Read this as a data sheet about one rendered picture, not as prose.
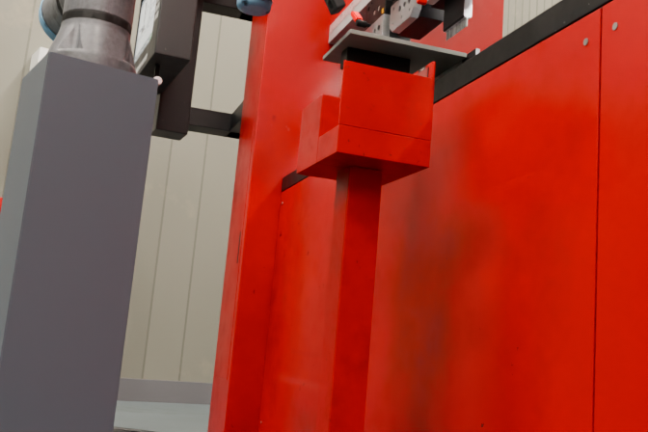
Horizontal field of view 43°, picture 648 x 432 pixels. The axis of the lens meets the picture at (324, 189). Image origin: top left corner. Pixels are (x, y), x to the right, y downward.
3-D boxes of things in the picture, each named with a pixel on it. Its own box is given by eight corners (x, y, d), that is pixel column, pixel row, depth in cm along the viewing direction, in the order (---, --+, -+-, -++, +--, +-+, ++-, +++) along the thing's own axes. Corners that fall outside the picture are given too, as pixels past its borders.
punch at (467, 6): (442, 40, 187) (445, 1, 189) (449, 41, 188) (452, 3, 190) (463, 24, 178) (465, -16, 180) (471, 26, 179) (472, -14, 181)
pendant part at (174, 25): (127, 89, 300) (140, -3, 307) (160, 94, 305) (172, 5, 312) (153, 52, 260) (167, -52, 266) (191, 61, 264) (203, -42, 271)
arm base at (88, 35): (56, 55, 128) (65, -4, 129) (32, 77, 140) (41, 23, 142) (148, 78, 135) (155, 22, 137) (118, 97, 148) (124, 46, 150)
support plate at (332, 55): (322, 60, 182) (322, 56, 182) (429, 81, 189) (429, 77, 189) (350, 33, 165) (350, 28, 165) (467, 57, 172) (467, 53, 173)
